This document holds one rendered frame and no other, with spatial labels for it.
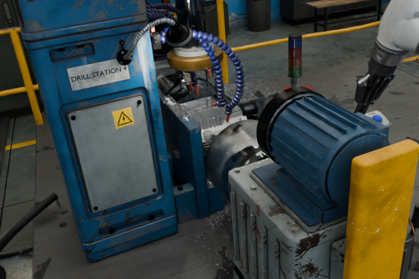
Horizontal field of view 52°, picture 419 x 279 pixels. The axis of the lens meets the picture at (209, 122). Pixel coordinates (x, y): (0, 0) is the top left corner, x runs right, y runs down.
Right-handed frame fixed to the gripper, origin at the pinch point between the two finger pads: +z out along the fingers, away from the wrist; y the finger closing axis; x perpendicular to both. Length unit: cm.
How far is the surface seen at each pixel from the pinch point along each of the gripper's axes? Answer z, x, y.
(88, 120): -7, -16, 80
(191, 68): -7, -28, 46
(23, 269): 92, -35, 116
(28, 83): 151, -224, 101
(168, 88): 21, -50, 46
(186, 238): 35, 5, 59
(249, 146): -3.5, 3.4, 42.0
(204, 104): 15, -32, 38
